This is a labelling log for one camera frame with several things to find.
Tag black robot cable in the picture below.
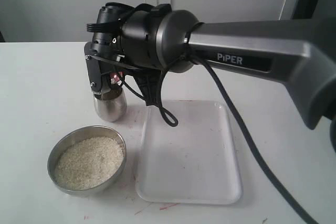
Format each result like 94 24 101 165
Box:
86 22 323 224

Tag brown wooden spoon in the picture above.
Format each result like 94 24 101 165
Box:
110 72 123 85

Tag steel cup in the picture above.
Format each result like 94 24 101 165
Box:
93 88 127 122

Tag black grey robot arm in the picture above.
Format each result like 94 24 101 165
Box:
84 2 335 143

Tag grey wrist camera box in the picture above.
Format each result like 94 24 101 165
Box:
85 51 112 95

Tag steel bowl of rice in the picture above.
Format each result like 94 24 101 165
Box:
47 125 127 197

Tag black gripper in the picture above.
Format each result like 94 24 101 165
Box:
83 2 137 80

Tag white plastic tray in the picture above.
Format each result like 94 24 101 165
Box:
135 100 242 205

